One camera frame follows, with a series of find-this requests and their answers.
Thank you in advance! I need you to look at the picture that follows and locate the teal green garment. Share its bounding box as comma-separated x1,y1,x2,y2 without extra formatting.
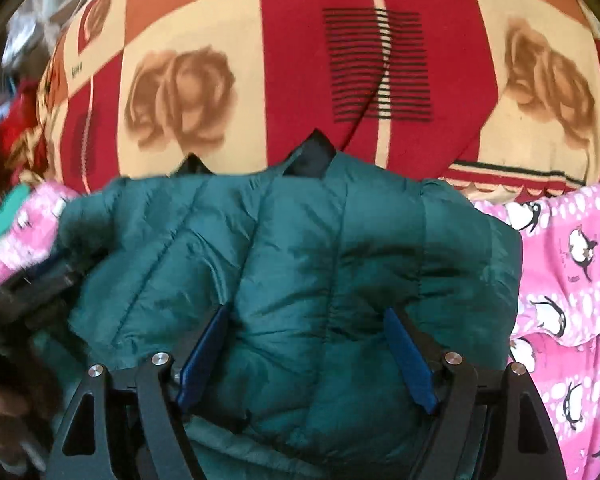
0,183,31,237

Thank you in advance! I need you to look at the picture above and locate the person's left hand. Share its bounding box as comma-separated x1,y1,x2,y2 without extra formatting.
0,387,46,478

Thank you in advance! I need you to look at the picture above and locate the pink penguin quilt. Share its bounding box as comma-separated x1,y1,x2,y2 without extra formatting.
0,179,600,480

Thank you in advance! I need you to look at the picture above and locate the grey white clothes pile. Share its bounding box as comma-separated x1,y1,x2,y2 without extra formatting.
1,0,82,79

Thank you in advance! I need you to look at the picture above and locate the red orange rose blanket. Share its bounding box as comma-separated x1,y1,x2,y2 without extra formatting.
38,0,600,198

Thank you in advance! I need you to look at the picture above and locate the red crumpled clothes pile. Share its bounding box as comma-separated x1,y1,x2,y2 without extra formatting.
0,80,48,193

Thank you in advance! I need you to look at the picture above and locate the dark green puffer jacket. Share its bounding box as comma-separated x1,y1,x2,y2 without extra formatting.
35,153,522,479

